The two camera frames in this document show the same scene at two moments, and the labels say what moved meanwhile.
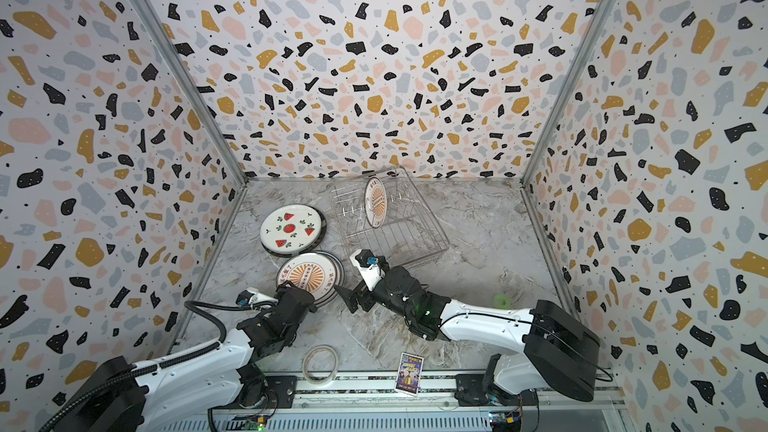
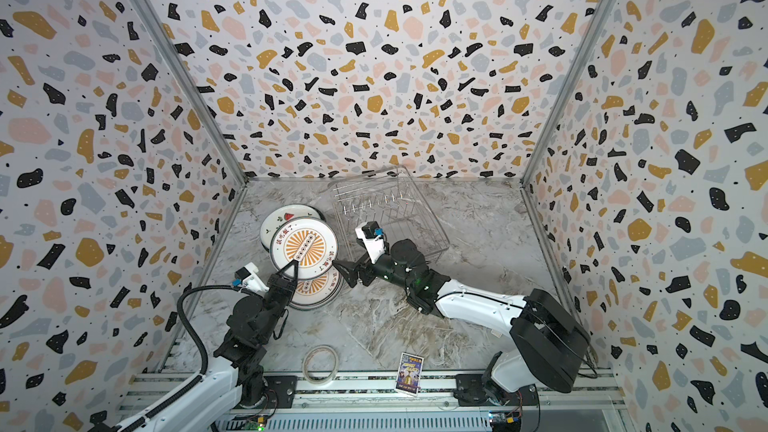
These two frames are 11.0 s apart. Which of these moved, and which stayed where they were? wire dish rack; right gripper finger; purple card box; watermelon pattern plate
Moved: right gripper finger
Stayed: purple card box; wire dish rack; watermelon pattern plate
